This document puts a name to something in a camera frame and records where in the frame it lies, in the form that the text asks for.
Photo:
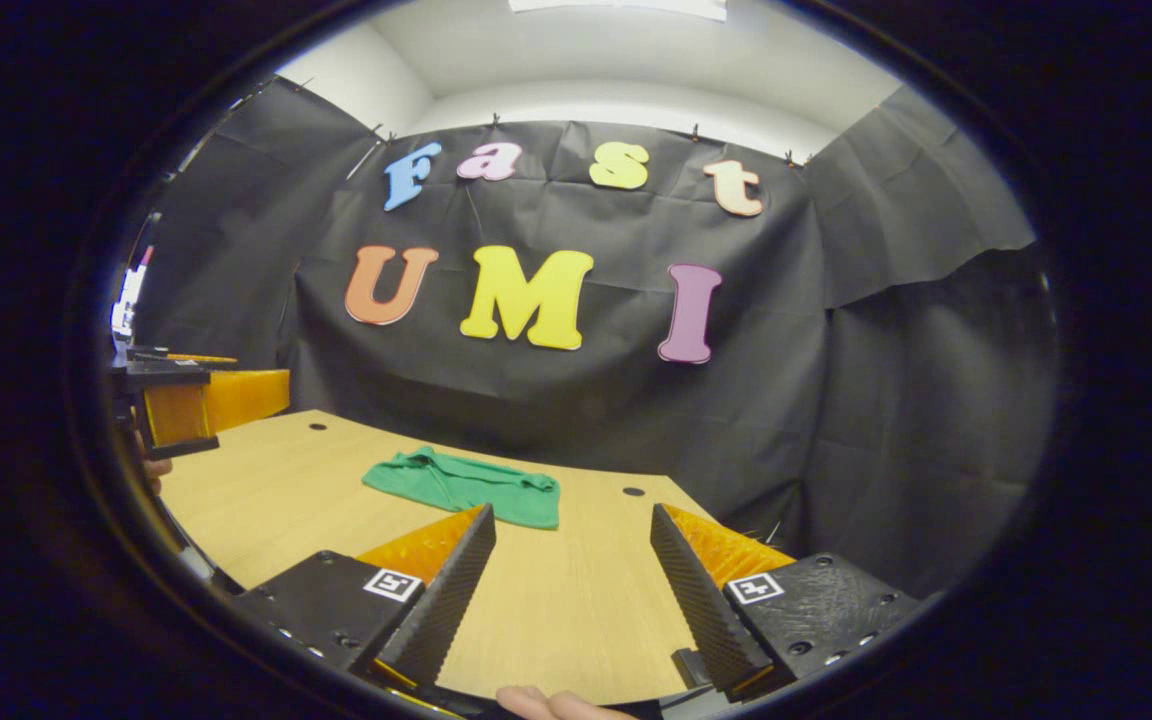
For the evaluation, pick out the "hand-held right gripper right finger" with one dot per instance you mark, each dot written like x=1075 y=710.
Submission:
x=701 y=610

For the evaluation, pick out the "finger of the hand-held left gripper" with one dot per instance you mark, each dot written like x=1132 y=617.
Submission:
x=236 y=395
x=196 y=358

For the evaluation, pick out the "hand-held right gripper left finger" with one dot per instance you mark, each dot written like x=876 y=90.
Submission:
x=451 y=600

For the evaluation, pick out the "green T-shirt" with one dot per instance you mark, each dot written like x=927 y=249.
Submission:
x=476 y=495

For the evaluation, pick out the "computer monitor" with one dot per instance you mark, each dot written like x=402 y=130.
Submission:
x=126 y=300

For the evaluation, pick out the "black backdrop cloth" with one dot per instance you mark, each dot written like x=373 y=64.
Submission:
x=586 y=400

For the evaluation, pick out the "white ceiling light panel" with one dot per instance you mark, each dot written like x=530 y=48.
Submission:
x=616 y=8

